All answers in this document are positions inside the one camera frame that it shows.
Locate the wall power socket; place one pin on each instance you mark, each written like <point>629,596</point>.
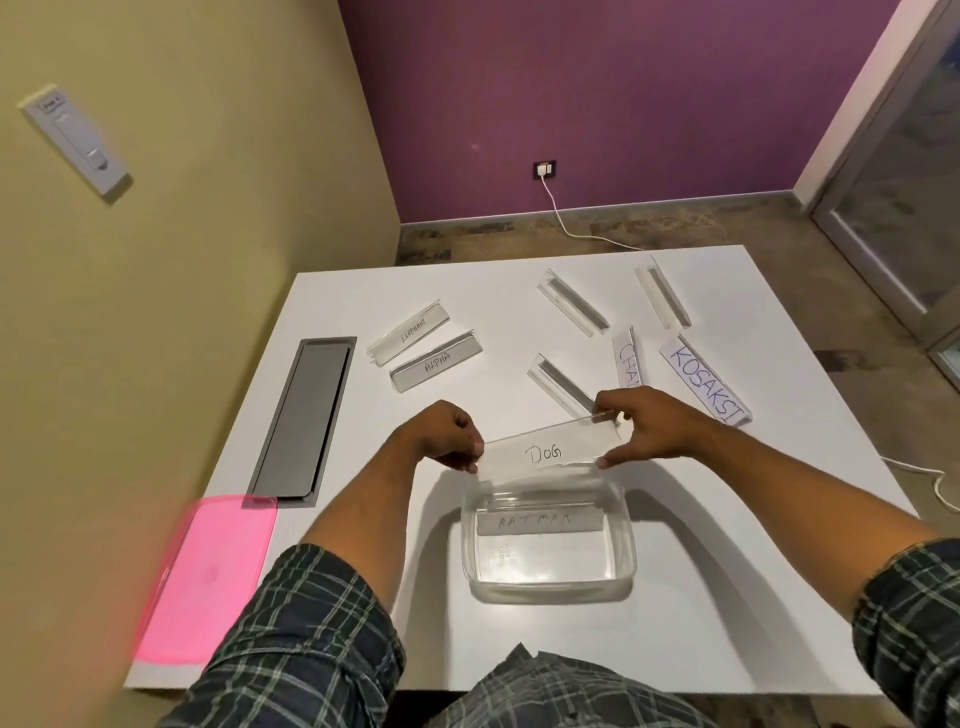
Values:
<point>546,169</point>

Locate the person's right forearm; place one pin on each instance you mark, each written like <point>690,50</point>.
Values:
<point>795,495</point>

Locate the clear plastic container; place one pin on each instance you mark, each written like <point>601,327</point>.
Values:
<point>547,570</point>

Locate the acrylic name plate grey insert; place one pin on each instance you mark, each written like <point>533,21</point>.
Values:
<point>436,361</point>

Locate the empty clear acrylic holder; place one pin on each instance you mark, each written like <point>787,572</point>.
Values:
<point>663,294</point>
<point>559,382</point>
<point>574,301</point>

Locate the clear acrylic name plate holder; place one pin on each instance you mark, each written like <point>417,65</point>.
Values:
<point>547,451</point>

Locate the person's left forearm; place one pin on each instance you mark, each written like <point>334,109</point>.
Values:
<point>360,510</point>

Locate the person's right thumb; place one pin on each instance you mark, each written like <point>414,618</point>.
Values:
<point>622,456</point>

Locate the acrylic name plate grey lettering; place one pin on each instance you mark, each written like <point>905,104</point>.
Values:
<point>540,521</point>

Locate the white wall switch panel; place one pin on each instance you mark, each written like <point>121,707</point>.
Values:
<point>75,142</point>

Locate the glass door white frame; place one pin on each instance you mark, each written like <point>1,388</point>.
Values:
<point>892,187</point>

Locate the person's left thumb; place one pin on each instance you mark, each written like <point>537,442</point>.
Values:
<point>469,435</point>

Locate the wide name plate blue lettering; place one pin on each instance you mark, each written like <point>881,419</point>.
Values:
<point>703,379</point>

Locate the dark plaid shirt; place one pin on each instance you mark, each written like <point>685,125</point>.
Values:
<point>315,645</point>

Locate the person's left hand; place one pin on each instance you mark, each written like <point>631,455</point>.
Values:
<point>435,431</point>

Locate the acrylic name plate white insert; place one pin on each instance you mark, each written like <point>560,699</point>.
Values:
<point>411,332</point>

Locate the pink plastic lid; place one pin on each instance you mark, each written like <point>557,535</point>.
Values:
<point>202,577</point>

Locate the narrow paper strip blue lettering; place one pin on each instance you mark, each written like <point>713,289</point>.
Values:
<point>627,360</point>

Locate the person's right hand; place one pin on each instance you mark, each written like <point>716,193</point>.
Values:
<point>664,427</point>

